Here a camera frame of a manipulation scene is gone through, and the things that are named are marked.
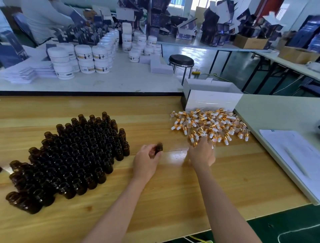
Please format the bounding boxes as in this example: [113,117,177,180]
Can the person's left hand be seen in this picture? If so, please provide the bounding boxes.
[132,144,163,183]

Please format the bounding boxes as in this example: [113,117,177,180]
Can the person's right hand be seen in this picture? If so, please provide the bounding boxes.
[187,136,216,170]

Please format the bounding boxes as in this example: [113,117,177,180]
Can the person's left forearm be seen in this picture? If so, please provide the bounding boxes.
[82,175,151,243]

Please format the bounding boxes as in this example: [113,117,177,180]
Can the person's right forearm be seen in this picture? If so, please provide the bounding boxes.
[193,164,262,243]

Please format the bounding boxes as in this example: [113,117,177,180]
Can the pile of gold white droppers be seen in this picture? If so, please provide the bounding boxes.
[170,108,250,149]

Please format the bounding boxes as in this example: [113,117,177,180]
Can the open white cardboard box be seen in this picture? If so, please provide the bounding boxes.
[180,78,244,112]

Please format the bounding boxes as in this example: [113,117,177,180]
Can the group of amber glass bottles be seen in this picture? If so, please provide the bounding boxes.
[5,111,130,215]

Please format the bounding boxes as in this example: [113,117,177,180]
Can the black round stool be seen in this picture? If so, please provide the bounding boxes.
[168,54,195,85]

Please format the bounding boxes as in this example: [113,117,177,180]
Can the stack of white flat cartons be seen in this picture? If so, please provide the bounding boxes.
[139,54,174,75]

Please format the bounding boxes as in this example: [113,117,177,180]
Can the white pen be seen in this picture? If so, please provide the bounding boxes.
[285,146,310,177]

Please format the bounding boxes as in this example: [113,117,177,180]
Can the white paper form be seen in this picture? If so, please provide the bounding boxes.
[259,129,320,198]

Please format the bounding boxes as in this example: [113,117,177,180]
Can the brown cardboard box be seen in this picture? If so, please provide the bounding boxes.
[233,34,269,50]
[277,46,320,65]

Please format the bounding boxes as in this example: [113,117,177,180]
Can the group of white cream jars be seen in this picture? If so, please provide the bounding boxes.
[47,23,162,80]

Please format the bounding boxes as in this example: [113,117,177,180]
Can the group of dark blue cartons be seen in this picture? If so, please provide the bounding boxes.
[117,0,285,47]

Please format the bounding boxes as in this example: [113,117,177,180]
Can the stack of white paper sheets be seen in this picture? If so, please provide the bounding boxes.
[0,60,58,84]

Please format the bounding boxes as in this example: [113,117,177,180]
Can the stack of blue flat cartons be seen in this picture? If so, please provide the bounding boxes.
[287,15,320,53]

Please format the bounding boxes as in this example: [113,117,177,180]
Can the white floor cable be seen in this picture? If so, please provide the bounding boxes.
[277,225,320,243]

